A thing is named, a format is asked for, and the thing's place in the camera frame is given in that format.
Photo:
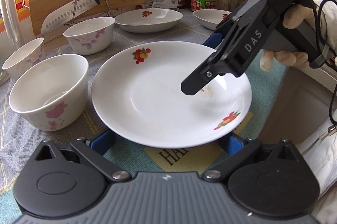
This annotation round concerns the green lid sauce jar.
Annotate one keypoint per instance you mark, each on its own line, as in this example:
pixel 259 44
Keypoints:
pixel 202 4

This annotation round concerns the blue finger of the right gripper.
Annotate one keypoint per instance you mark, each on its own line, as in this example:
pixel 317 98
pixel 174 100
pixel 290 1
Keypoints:
pixel 214 40

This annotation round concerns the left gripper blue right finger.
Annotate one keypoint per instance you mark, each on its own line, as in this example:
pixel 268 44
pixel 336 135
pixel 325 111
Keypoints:
pixel 240 153

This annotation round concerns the grey checked table mat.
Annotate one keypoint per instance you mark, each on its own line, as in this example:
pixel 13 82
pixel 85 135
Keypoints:
pixel 19 139

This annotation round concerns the metal wire board stand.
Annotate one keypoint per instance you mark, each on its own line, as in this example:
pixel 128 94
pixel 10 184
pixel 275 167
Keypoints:
pixel 81 6

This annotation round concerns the white plate with food stain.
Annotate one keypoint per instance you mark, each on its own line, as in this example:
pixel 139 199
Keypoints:
pixel 210 18

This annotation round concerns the yellow lid spice jar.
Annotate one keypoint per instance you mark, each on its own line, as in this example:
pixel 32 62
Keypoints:
pixel 222 4

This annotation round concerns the tall plastic wrap roll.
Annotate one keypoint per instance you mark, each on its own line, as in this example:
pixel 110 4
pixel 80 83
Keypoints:
pixel 11 23

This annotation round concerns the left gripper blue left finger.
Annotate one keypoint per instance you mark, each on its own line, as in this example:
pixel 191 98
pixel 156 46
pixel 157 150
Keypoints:
pixel 92 150

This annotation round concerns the black handled kitchen knife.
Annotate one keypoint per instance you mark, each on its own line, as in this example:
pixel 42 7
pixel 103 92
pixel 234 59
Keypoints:
pixel 68 12

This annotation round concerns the white floral bowl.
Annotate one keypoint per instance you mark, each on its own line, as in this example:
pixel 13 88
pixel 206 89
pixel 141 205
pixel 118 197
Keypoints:
pixel 52 94
pixel 24 58
pixel 90 36

